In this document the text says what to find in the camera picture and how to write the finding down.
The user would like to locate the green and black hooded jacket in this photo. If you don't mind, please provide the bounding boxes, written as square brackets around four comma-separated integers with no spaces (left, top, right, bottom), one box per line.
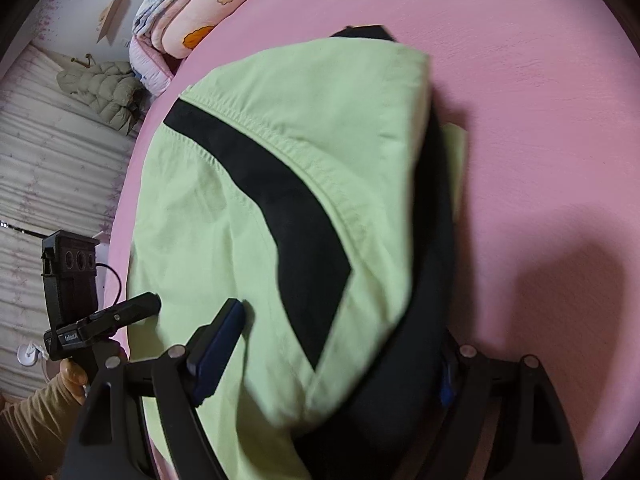
[127,24,471,480]

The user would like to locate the wooden wall shelf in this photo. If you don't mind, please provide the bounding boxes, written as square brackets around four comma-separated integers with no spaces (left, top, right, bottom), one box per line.
[97,0,130,43]

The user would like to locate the white printed cushion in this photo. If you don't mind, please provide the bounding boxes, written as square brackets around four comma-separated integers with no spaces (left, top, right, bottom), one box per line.
[129,35,176,96]

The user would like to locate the person's left forearm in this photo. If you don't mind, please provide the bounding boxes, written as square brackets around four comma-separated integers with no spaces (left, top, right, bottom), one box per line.
[0,375,83,480]

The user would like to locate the beige puffer jacket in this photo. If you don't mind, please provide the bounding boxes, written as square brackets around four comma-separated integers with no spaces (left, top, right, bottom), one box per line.
[56,60,146,136]

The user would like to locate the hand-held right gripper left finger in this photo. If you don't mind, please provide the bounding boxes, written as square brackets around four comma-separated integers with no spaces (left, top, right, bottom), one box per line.
[65,297,247,480]

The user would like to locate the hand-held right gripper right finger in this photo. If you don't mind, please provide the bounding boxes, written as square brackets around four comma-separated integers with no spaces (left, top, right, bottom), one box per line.
[415,332,583,480]

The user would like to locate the white curtain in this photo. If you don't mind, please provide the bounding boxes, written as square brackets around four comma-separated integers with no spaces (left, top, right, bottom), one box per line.
[0,42,136,401]

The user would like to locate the black cable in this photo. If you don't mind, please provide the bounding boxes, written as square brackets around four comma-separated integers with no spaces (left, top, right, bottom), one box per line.
[95,262,123,306]

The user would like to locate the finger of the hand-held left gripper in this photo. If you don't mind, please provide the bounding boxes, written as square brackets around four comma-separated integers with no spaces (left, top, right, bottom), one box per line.
[80,291,162,341]

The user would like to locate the person's left hand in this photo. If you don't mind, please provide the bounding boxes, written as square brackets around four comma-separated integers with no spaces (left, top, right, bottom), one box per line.
[60,360,88,403]

